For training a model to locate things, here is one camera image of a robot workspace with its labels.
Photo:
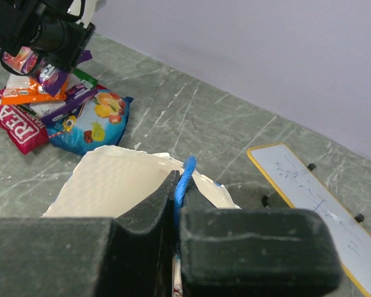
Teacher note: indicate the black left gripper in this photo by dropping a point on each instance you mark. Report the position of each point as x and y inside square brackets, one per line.
[57, 31]

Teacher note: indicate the purple FOXS candy bag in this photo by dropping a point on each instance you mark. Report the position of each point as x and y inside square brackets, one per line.
[29, 64]

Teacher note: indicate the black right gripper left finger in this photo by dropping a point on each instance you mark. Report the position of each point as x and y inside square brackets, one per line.
[131, 255]

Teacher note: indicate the orange snack bag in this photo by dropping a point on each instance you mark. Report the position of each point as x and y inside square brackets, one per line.
[24, 90]

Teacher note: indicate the green chips snack bag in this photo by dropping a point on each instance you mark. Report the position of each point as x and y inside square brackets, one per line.
[86, 79]

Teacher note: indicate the yellow edged clipboard stand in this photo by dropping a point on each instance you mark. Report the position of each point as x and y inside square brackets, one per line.
[300, 189]

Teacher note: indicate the red REAL chips bag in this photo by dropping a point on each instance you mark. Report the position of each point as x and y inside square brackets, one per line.
[25, 130]

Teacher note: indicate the blue checkered paper bag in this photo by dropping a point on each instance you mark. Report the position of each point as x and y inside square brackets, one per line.
[111, 180]

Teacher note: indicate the purple candy snack bag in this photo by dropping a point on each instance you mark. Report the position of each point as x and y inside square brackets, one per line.
[52, 111]

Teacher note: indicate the blue candy snack bag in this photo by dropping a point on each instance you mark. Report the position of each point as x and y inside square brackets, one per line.
[99, 121]

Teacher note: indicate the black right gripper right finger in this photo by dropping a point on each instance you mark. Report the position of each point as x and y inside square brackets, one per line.
[263, 252]

